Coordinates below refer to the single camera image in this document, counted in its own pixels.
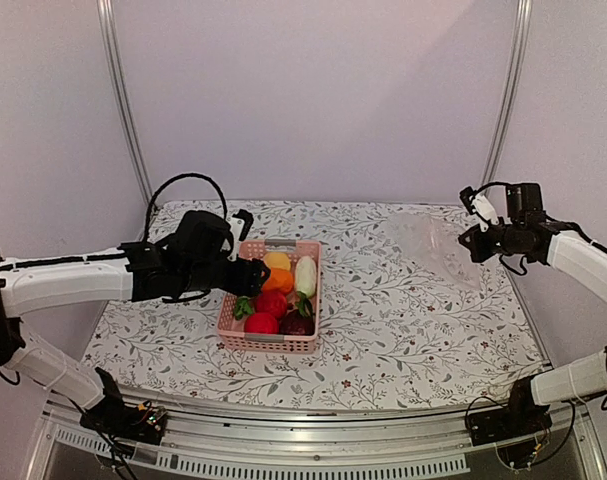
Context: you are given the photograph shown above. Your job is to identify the orange tangerine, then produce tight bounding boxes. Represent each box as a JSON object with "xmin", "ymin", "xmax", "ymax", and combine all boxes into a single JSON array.
[{"xmin": 262, "ymin": 268, "xmax": 294, "ymax": 295}]

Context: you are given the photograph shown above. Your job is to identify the right aluminium frame post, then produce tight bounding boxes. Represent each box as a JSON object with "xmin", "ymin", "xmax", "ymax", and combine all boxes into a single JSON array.
[{"xmin": 480, "ymin": 0, "xmax": 533, "ymax": 184}]

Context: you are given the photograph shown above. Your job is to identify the red apple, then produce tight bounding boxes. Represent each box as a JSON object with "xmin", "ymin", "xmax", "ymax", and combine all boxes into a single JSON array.
[{"xmin": 244, "ymin": 312, "xmax": 279, "ymax": 335}]

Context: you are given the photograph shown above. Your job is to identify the left aluminium frame post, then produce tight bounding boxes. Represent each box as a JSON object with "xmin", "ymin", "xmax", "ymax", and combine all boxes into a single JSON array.
[{"xmin": 96, "ymin": 0, "xmax": 153, "ymax": 204}]

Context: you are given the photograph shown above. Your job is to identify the aluminium front rail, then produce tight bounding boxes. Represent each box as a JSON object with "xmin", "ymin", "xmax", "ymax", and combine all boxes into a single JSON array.
[{"xmin": 23, "ymin": 388, "xmax": 607, "ymax": 479}]

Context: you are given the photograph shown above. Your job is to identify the white eggplant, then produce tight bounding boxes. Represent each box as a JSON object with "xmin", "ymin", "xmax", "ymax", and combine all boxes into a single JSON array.
[{"xmin": 294, "ymin": 256, "xmax": 317, "ymax": 298}]

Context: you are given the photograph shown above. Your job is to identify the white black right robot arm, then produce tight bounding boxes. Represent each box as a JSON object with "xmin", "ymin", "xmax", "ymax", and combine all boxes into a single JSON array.
[{"xmin": 458, "ymin": 182, "xmax": 607, "ymax": 445}]

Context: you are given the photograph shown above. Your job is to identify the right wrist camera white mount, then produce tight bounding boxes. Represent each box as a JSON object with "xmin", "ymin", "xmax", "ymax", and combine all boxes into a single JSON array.
[{"xmin": 459, "ymin": 187, "xmax": 499, "ymax": 232}]

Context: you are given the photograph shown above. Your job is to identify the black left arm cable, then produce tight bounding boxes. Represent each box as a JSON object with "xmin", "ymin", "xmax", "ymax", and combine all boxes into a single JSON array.
[{"xmin": 143, "ymin": 172, "xmax": 229, "ymax": 246}]

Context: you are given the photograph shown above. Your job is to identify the yellow peach fruit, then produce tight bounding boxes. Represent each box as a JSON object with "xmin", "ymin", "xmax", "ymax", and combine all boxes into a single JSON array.
[{"xmin": 263, "ymin": 251, "xmax": 291, "ymax": 271}]

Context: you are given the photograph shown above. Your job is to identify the aluminium frame post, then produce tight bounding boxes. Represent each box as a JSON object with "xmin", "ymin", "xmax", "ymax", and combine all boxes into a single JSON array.
[
  {"xmin": 96, "ymin": 0, "xmax": 153, "ymax": 204},
  {"xmin": 480, "ymin": 0, "xmax": 533, "ymax": 184}
]

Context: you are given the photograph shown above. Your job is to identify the clear zip top bag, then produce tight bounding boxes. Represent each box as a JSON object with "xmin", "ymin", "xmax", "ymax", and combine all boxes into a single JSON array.
[{"xmin": 384, "ymin": 213, "xmax": 481, "ymax": 290}]

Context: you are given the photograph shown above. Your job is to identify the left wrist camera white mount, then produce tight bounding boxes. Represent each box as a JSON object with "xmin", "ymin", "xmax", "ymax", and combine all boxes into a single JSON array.
[{"xmin": 228, "ymin": 209, "xmax": 254, "ymax": 261}]

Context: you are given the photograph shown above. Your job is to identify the pink plastic basket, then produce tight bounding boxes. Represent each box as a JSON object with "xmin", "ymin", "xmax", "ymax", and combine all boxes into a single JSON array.
[{"xmin": 217, "ymin": 240, "xmax": 322, "ymax": 354}]

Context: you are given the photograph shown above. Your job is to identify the green leafy vegetable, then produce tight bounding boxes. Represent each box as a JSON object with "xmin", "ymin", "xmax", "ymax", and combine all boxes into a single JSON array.
[{"xmin": 233, "ymin": 296, "xmax": 255, "ymax": 321}]

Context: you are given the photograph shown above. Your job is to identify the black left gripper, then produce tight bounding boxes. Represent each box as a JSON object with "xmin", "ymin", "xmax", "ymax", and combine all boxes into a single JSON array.
[{"xmin": 179, "ymin": 255, "xmax": 271, "ymax": 298}]

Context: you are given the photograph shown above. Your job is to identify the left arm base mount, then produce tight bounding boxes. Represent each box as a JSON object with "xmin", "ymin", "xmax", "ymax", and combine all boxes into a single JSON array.
[{"xmin": 80, "ymin": 368, "xmax": 168, "ymax": 445}]

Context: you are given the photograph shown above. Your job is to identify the red pomegranate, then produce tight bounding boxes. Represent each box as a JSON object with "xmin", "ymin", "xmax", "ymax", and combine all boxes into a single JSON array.
[{"xmin": 255, "ymin": 290, "xmax": 288, "ymax": 319}]

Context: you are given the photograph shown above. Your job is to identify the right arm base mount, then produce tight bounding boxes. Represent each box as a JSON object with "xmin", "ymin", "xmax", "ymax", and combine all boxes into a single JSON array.
[{"xmin": 464, "ymin": 376, "xmax": 577, "ymax": 472}]

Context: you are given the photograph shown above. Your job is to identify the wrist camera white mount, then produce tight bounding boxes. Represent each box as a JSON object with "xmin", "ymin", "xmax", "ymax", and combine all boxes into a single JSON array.
[
  {"xmin": 228, "ymin": 209, "xmax": 254, "ymax": 261},
  {"xmin": 459, "ymin": 187, "xmax": 499, "ymax": 232}
]

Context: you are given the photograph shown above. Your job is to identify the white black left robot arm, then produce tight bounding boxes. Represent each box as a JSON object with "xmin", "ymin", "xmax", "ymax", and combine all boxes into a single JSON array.
[{"xmin": 0, "ymin": 210, "xmax": 270, "ymax": 434}]

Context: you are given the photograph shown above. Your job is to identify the floral patterned table mat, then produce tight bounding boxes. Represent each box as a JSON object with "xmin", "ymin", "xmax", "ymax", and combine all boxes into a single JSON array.
[{"xmin": 83, "ymin": 200, "xmax": 549, "ymax": 410}]

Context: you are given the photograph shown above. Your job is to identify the dark purple fruit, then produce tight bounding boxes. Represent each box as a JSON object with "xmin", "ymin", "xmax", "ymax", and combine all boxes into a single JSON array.
[{"xmin": 279, "ymin": 310, "xmax": 315, "ymax": 336}]

